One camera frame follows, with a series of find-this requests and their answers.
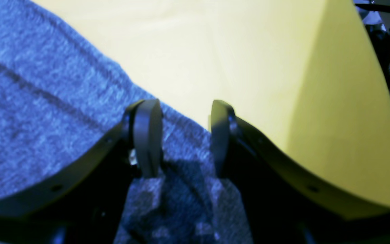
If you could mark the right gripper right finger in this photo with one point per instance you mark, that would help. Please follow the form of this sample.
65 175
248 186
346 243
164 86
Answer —
285 203

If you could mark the grey long-sleeve shirt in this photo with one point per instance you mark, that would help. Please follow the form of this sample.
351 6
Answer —
59 95

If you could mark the yellow table cloth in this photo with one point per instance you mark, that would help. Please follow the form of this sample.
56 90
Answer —
302 71

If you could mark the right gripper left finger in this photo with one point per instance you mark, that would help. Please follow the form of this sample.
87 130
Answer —
83 203

